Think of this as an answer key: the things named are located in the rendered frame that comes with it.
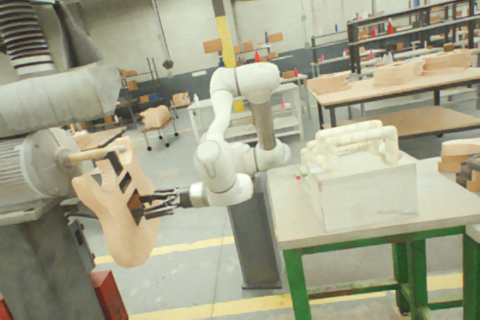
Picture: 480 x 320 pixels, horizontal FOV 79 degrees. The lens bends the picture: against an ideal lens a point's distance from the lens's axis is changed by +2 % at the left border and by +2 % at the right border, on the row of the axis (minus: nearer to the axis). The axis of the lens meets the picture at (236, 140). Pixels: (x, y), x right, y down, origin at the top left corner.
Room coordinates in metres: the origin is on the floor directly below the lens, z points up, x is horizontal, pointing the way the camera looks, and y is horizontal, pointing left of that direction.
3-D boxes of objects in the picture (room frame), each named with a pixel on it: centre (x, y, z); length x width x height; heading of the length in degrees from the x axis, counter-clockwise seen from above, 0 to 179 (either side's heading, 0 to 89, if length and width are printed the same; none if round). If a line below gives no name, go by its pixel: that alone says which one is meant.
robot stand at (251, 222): (1.71, 0.01, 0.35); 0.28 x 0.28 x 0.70; 77
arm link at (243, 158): (1.71, 0.00, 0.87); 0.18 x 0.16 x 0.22; 83
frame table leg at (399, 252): (1.22, -0.69, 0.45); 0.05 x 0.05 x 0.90; 84
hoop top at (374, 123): (0.84, -0.34, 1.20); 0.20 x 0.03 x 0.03; 87
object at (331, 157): (0.76, -0.25, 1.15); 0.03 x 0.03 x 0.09
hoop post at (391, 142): (0.75, -0.42, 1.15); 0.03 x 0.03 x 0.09
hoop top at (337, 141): (0.76, -0.34, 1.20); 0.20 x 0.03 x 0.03; 87
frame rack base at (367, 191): (0.80, -0.34, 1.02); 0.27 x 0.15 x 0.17; 88
